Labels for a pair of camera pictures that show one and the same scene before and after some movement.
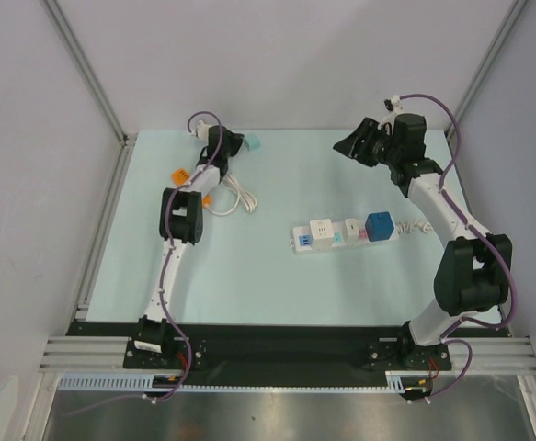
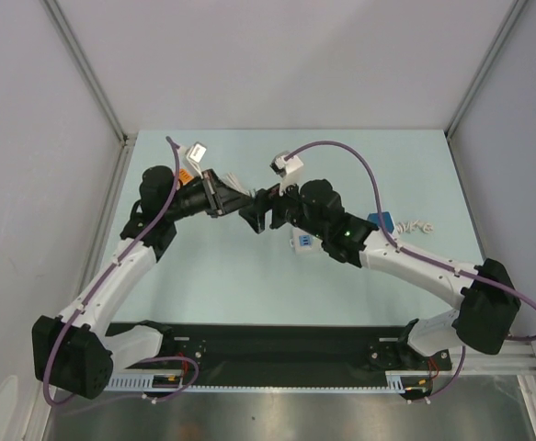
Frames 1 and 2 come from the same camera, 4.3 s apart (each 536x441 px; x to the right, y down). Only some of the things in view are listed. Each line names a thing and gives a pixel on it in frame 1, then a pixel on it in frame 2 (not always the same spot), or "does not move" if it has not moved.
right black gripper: (365, 142) → (276, 211)
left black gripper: (237, 141) → (220, 197)
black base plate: (195, 348) does not move
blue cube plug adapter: (379, 226) does not move
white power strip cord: (409, 225) does not move
